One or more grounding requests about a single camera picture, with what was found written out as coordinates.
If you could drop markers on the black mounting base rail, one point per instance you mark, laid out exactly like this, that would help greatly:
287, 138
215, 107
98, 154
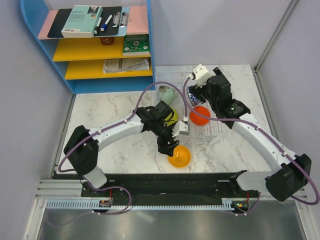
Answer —
170, 189

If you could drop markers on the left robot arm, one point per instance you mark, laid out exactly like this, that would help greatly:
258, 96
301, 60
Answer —
84, 145

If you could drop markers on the blue shelf unit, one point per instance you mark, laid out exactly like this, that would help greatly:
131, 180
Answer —
79, 61

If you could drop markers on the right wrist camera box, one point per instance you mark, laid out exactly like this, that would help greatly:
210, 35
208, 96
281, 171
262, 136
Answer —
200, 74

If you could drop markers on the silver clip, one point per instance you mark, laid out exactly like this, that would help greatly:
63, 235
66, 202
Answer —
124, 20
116, 19

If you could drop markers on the folded newspaper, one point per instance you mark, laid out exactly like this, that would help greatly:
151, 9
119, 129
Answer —
121, 65

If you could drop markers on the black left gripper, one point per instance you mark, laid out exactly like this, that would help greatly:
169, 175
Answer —
163, 147

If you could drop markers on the yellow-orange bowl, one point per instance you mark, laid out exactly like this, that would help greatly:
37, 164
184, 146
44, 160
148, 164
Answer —
181, 157

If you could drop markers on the red-orange bowl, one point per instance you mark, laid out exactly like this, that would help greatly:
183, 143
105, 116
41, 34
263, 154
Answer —
196, 118

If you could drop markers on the brown small box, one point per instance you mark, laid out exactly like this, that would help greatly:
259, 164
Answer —
107, 41

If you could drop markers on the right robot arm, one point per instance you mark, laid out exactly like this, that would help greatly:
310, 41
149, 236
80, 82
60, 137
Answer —
288, 173

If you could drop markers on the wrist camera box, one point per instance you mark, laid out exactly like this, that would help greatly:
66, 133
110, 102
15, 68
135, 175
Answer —
181, 128
200, 74

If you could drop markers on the blue marker pen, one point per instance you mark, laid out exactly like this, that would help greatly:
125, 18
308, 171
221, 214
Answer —
104, 26

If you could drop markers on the blue patterned red-inside bowl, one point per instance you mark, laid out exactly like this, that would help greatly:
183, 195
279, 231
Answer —
194, 102

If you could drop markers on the teal book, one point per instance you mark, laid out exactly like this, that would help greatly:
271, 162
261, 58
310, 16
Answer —
82, 21

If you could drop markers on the green circuit board box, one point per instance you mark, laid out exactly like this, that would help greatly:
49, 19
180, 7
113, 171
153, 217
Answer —
136, 45

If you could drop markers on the black mat on shelf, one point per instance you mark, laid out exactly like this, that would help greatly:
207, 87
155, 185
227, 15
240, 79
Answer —
63, 14

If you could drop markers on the black marker pen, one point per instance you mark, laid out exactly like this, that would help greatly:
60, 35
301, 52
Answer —
97, 27

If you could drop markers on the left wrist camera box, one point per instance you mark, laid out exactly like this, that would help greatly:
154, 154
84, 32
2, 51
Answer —
181, 128

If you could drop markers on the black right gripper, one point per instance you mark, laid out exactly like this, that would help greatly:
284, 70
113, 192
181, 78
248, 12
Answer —
199, 92

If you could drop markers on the lime green bowl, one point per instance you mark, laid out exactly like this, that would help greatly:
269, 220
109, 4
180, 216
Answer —
172, 118

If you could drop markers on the mint green flower bowl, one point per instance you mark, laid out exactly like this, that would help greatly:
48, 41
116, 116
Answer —
167, 94

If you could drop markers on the silver clip left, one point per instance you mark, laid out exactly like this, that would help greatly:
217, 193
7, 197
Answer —
116, 19

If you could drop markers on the silver clip right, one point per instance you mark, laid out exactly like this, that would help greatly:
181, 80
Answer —
124, 20

